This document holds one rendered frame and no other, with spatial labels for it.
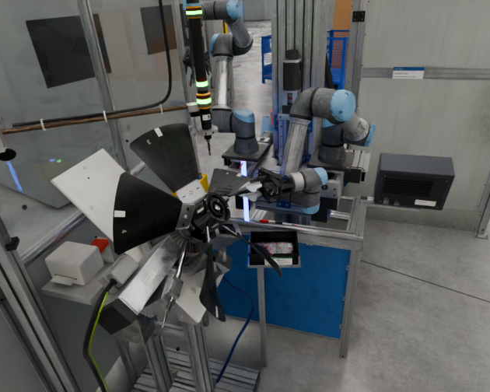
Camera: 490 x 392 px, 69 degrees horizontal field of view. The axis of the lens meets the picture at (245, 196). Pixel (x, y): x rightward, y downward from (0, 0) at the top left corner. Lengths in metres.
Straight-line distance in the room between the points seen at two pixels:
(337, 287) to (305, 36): 1.28
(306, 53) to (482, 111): 1.50
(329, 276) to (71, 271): 1.18
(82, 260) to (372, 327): 1.74
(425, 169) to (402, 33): 1.52
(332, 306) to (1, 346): 1.48
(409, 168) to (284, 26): 0.98
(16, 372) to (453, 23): 3.01
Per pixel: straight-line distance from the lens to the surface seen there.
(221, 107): 2.03
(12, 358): 1.75
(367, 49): 2.84
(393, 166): 1.48
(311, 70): 2.02
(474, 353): 2.56
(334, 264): 1.82
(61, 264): 1.58
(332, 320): 2.10
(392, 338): 2.45
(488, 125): 3.09
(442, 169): 1.51
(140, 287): 1.11
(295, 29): 1.99
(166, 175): 1.26
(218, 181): 1.44
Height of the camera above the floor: 1.85
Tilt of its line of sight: 30 degrees down
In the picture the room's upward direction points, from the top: 4 degrees counter-clockwise
